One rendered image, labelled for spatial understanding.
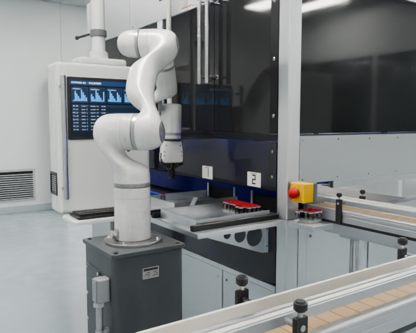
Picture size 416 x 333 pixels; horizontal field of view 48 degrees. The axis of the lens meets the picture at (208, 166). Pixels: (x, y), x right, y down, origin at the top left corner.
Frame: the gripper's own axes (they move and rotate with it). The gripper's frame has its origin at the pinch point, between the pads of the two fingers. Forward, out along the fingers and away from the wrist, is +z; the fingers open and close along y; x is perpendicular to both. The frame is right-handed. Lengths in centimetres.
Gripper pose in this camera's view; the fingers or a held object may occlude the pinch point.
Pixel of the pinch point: (171, 174)
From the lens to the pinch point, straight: 213.3
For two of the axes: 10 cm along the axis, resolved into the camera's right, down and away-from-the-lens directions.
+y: -9.0, 0.1, -4.4
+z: -0.2, 10.0, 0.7
